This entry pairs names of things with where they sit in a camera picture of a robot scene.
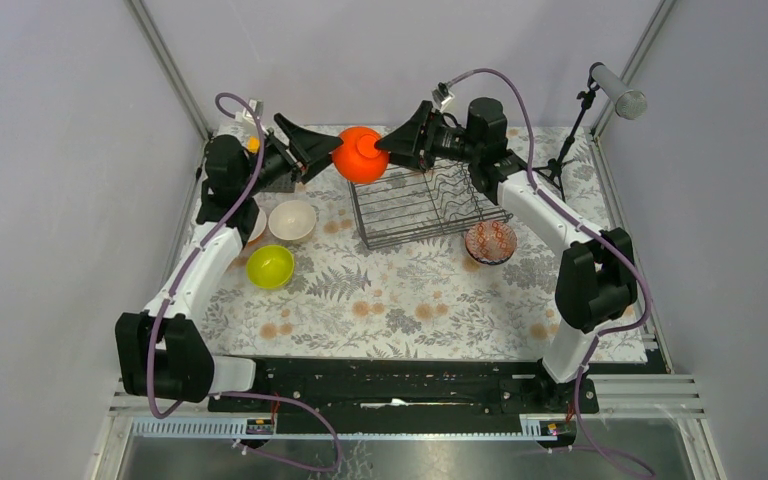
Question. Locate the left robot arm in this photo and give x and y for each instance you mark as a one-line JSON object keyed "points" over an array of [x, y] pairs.
{"points": [[161, 352]]}

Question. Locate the orange plastic bowl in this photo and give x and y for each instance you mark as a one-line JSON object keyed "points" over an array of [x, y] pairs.
{"points": [[358, 159]]}

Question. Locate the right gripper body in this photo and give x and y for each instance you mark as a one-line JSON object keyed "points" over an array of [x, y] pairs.
{"points": [[447, 143]]}

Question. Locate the beige ceramic bowl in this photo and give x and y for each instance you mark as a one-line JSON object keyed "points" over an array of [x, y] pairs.
{"points": [[293, 220]]}

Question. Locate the yellow plastic bowl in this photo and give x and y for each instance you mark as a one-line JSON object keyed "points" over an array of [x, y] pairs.
{"points": [[270, 267]]}

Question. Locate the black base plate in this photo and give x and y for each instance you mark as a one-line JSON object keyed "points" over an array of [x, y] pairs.
{"points": [[386, 396]]}

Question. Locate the orange plastic block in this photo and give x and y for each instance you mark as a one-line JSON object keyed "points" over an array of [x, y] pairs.
{"points": [[253, 145]]}

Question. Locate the wire dish rack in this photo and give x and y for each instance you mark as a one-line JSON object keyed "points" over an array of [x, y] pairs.
{"points": [[404, 206]]}

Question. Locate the blue patterned bowl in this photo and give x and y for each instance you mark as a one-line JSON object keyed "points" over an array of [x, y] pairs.
{"points": [[491, 242]]}

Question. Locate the floral tablecloth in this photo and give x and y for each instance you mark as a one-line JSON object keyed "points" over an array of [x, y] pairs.
{"points": [[426, 299]]}

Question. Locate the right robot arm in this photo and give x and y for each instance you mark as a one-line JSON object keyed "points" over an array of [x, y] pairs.
{"points": [[595, 280]]}

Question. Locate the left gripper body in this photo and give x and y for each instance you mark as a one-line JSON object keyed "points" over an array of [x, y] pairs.
{"points": [[276, 161]]}

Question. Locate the orange bowl with white inside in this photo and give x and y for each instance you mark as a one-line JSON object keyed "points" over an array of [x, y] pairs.
{"points": [[259, 227]]}

